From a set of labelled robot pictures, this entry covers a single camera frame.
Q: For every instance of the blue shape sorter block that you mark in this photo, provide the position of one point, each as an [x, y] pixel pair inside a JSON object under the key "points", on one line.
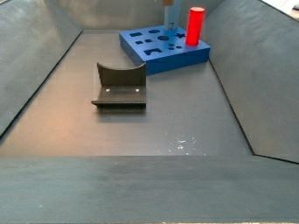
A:
{"points": [[161, 49]]}

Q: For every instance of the dark grey curved fixture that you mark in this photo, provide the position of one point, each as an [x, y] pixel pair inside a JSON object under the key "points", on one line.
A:
{"points": [[122, 86]]}

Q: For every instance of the light blue flat peg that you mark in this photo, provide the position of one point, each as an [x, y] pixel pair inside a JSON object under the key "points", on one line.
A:
{"points": [[172, 14]]}

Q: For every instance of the red hexagonal peg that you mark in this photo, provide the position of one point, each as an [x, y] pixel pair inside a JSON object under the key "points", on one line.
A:
{"points": [[194, 26]]}

